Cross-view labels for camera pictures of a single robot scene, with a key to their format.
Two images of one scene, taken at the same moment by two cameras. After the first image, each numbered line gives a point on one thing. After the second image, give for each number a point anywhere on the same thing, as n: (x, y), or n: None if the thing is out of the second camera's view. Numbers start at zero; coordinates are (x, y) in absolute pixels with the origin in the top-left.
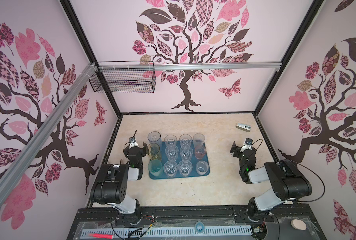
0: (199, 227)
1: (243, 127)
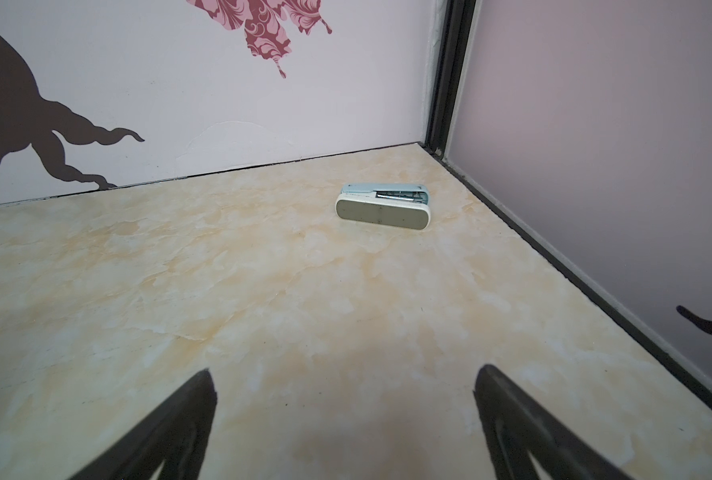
0: None
1: (393, 206)
